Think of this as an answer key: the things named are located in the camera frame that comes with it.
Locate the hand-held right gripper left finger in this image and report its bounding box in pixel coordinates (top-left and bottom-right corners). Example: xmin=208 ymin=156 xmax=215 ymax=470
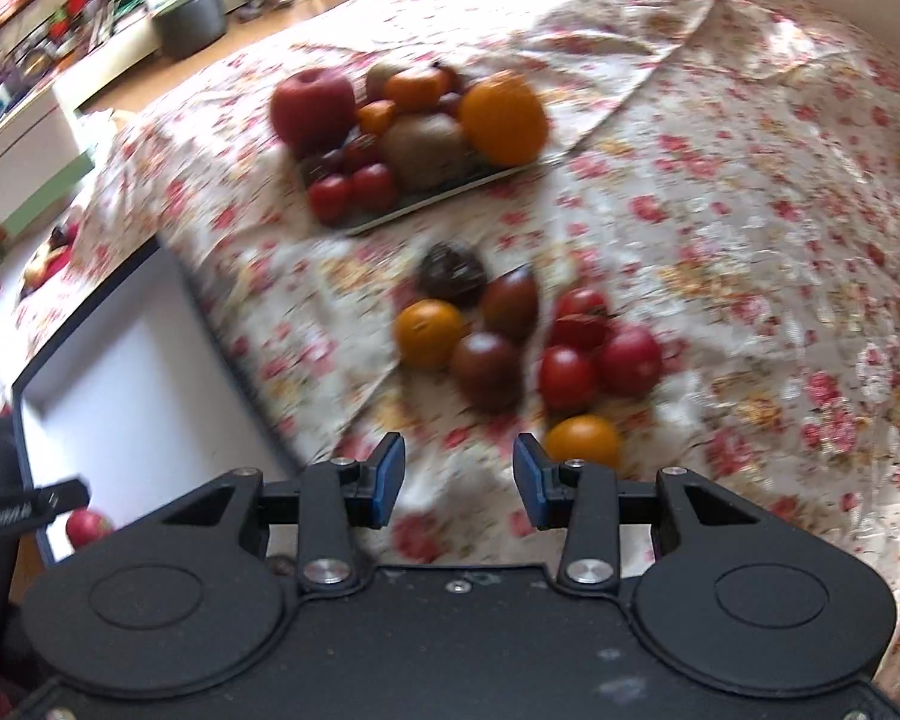
xmin=120 ymin=433 xmax=407 ymax=593

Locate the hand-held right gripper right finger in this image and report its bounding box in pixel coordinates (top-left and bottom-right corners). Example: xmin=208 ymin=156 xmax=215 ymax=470
xmin=513 ymin=433 xmax=803 ymax=592

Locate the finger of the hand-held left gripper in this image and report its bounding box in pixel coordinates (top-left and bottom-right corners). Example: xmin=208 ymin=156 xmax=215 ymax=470
xmin=0 ymin=476 xmax=92 ymax=541

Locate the pink-red round fruit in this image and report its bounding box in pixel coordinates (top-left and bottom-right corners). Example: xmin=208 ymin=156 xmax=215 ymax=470
xmin=65 ymin=508 xmax=115 ymax=550
xmin=598 ymin=326 xmax=665 ymax=398

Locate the brown tomato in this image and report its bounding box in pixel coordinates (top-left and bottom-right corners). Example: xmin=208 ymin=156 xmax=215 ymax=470
xmin=450 ymin=332 xmax=524 ymax=412

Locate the white box with black rim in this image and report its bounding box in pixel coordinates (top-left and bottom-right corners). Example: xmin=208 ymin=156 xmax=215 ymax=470
xmin=11 ymin=236 xmax=305 ymax=567

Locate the dark red plum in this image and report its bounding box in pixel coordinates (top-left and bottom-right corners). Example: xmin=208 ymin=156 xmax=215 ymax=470
xmin=480 ymin=264 xmax=541 ymax=342

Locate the dark wrinkled passion fruit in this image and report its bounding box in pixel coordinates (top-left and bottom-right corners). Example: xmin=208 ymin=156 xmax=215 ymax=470
xmin=418 ymin=241 xmax=488 ymax=308

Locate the red plate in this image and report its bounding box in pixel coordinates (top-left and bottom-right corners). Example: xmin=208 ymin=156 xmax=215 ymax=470
xmin=19 ymin=221 xmax=83 ymax=301

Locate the white rectangular tray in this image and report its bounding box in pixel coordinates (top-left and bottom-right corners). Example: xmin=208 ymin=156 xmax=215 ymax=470
xmin=296 ymin=154 xmax=545 ymax=237

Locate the floral tablecloth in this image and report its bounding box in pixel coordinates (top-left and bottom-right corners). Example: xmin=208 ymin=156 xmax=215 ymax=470
xmin=15 ymin=0 xmax=900 ymax=720

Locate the dark purple plum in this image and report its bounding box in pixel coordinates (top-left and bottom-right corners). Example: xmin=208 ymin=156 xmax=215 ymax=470
xmin=300 ymin=148 xmax=346 ymax=185

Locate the brown kiwi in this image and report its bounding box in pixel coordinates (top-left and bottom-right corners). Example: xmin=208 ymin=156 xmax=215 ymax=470
xmin=381 ymin=112 xmax=472 ymax=192
xmin=365 ymin=60 xmax=406 ymax=98

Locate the white and green desk calendar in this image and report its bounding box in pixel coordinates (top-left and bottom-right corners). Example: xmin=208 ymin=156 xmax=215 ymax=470
xmin=0 ymin=101 xmax=95 ymax=237

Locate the small orange kumquat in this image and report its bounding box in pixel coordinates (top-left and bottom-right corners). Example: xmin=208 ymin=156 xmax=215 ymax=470
xmin=356 ymin=100 xmax=398 ymax=137

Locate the large orange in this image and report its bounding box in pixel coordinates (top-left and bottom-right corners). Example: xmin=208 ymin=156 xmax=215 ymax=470
xmin=461 ymin=71 xmax=550 ymax=168

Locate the red apple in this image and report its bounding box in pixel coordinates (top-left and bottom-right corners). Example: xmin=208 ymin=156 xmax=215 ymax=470
xmin=270 ymin=67 xmax=357 ymax=155

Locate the small tangerine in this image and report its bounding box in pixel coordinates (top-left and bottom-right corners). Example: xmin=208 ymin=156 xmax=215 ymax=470
xmin=384 ymin=69 xmax=445 ymax=112

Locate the dark grey pot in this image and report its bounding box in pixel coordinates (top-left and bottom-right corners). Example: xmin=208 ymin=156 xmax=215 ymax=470
xmin=152 ymin=0 xmax=230 ymax=57

